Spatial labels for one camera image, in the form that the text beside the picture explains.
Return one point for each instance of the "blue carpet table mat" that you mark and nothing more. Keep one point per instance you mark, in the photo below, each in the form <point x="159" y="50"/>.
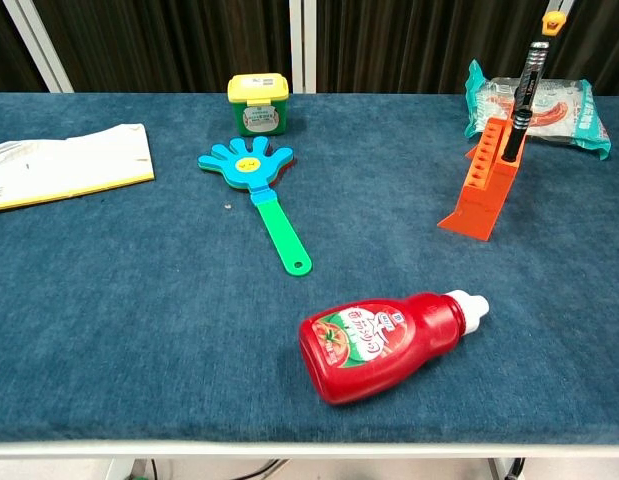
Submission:
<point x="189" y="300"/>

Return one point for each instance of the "white metal frame post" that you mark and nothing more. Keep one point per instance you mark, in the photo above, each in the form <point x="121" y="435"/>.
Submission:
<point x="39" y="47"/>
<point x="559" y="5"/>
<point x="303" y="45"/>

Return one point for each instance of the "long silver screwdriver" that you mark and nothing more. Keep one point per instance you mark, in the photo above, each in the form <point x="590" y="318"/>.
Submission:
<point x="531" y="80"/>

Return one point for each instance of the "black screwdriver with orange cap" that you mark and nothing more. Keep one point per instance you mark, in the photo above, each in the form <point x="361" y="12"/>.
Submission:
<point x="554" y="24"/>

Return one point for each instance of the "orange screwdriver rack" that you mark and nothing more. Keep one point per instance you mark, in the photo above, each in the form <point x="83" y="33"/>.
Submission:
<point x="481" y="200"/>

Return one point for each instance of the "white yellow-edged notebook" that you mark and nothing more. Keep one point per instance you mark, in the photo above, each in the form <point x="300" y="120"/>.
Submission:
<point x="69" y="165"/>

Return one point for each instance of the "teal clear snack packet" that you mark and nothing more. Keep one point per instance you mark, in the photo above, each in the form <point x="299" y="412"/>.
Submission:
<point x="574" y="120"/>

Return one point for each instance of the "blue green hand clapper toy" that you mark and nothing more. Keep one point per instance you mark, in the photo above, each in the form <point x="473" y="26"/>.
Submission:
<point x="246" y="165"/>

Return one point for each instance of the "black pleated curtain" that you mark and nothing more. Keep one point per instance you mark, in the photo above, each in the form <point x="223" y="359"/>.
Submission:
<point x="164" y="45"/>
<point x="4" y="50"/>
<point x="414" y="45"/>
<point x="604" y="45"/>

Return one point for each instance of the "red ketchup bottle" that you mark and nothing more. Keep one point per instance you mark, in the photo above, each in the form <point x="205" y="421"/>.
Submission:
<point x="379" y="350"/>

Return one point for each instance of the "white table leg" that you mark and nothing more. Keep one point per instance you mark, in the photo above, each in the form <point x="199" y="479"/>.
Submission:
<point x="499" y="470"/>
<point x="121" y="470"/>

